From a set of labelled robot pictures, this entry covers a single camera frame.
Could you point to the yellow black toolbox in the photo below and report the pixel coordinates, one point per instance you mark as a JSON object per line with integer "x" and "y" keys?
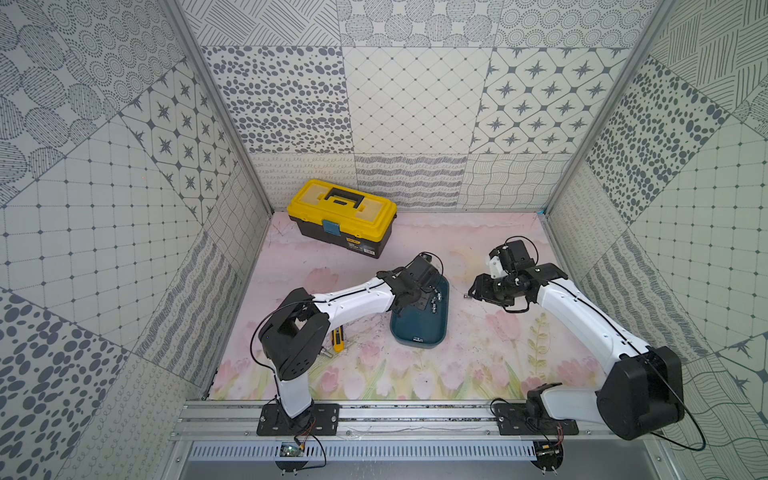
{"x": 357, "y": 221}

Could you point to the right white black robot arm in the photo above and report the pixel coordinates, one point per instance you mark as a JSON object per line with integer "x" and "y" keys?
{"x": 642, "y": 391}

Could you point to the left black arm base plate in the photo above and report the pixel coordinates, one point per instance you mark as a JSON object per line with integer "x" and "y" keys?
{"x": 320, "y": 419}

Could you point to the right black circuit board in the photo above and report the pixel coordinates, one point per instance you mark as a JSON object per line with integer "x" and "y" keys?
{"x": 548, "y": 456}

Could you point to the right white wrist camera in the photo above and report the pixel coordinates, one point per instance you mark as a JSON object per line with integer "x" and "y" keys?
{"x": 495, "y": 268}

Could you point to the left green circuit board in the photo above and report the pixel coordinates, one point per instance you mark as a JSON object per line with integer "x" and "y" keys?
{"x": 290, "y": 458}

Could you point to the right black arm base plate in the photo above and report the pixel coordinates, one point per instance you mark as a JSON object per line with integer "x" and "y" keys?
{"x": 514, "y": 419}

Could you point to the white slotted cable duct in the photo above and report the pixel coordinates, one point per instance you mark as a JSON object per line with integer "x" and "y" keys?
{"x": 368, "y": 450}

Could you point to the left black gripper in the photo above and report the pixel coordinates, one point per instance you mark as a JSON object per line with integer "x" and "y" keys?
{"x": 429, "y": 294}

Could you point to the aluminium mounting rail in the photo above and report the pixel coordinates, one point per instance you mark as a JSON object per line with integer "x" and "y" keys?
{"x": 234, "y": 420}

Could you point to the teal plastic storage tray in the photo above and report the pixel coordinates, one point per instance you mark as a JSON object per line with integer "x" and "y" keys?
{"x": 423, "y": 327}

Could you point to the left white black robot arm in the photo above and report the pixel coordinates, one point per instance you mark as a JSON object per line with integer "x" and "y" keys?
{"x": 292, "y": 335}

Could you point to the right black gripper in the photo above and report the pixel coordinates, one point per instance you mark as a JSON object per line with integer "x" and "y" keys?
{"x": 481, "y": 285}

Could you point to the yellow utility knife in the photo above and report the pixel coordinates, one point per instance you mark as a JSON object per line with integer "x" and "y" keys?
{"x": 338, "y": 340}

